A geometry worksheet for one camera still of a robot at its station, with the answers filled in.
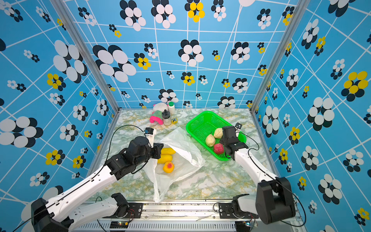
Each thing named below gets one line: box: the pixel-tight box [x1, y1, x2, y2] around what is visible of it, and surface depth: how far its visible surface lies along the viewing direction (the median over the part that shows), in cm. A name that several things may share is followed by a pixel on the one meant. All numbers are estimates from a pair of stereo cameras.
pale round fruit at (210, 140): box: [205, 133, 216, 147], surface depth 96 cm
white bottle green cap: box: [168, 101, 176, 115], surface depth 114 cm
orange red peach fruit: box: [162, 161, 175, 174], surface depth 86 cm
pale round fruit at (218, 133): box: [213, 127, 224, 139], surface depth 101 cm
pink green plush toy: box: [149, 110, 164, 126], surface depth 110 cm
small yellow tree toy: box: [171, 117, 179, 125], surface depth 114 cm
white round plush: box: [152, 102, 169, 113], surface depth 117 cm
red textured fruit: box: [213, 143, 225, 155], surface depth 92 cm
